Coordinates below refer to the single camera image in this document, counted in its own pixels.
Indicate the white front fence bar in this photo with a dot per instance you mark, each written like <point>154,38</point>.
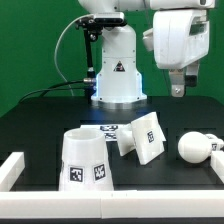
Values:
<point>112,204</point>

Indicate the white lamp shade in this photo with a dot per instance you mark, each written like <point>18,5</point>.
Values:
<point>85,164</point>

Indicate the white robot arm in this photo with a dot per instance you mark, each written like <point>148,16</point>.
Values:
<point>119,84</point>

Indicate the white fence bar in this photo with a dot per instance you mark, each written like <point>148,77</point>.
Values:
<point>10,170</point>
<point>112,204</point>
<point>217,163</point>

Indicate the white right fence bar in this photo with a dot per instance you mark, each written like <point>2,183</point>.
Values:
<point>217,163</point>

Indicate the white left fence bar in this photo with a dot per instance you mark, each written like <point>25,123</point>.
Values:
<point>10,170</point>

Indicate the white lamp bulb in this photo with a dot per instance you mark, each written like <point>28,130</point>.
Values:
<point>195,147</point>

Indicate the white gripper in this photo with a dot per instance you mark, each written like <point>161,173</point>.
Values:
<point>178,38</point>

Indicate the white lamp base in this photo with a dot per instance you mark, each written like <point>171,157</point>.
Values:
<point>143,135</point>

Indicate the white marker sheet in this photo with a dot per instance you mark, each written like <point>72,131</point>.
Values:
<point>107,129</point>

